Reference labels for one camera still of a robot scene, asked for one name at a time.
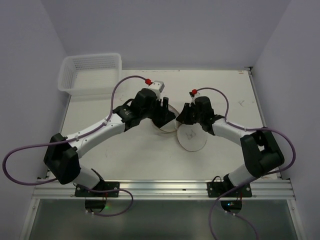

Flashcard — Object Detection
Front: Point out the white mesh laundry bag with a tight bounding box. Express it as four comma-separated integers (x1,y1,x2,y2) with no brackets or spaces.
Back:
151,120,208,152

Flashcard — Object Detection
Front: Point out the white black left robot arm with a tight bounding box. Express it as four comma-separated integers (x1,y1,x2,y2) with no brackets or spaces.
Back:
43,88,176,191

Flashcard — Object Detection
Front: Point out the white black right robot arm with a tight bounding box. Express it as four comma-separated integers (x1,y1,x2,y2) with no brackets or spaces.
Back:
176,94,285,193

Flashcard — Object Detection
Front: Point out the white plastic basket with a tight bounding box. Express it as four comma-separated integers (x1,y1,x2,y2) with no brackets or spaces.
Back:
57,53,122,96

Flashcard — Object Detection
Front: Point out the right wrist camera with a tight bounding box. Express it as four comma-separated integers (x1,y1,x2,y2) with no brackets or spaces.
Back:
189,89,201,104

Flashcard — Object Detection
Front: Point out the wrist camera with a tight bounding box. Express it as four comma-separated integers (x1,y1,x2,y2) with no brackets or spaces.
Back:
189,89,201,104
145,78,165,99

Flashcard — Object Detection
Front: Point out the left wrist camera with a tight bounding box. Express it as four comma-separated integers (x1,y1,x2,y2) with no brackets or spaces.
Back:
145,78,165,99

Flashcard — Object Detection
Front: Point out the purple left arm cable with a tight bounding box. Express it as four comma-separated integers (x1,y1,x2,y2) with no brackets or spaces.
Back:
2,74,135,216

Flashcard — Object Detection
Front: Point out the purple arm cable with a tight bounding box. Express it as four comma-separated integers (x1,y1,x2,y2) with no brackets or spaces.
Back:
196,87,297,240
2,74,135,216

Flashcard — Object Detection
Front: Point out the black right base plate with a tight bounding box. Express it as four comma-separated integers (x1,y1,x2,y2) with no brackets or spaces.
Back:
206,176,253,198

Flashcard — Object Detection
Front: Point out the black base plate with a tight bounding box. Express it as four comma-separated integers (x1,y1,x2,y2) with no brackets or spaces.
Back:
74,181,120,198
206,176,253,198

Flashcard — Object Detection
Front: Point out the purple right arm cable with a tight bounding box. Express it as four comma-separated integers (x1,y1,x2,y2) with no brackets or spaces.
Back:
196,87,297,240

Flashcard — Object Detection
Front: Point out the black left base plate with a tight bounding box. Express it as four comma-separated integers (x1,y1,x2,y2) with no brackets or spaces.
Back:
74,181,120,198

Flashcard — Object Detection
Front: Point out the aluminium mounting rail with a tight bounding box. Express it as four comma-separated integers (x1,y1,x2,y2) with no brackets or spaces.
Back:
32,179,295,200

